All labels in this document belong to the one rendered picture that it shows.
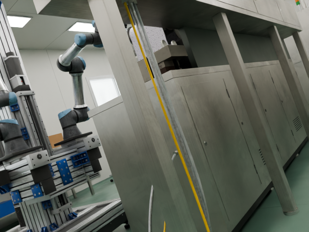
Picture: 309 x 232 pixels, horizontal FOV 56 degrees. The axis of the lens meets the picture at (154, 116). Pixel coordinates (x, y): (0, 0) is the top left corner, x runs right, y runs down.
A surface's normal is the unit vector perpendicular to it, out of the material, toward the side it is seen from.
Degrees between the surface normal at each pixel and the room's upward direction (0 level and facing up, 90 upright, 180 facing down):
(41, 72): 90
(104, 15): 90
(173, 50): 90
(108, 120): 90
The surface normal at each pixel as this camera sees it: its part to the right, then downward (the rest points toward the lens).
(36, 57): 0.73, -0.29
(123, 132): -0.59, 0.18
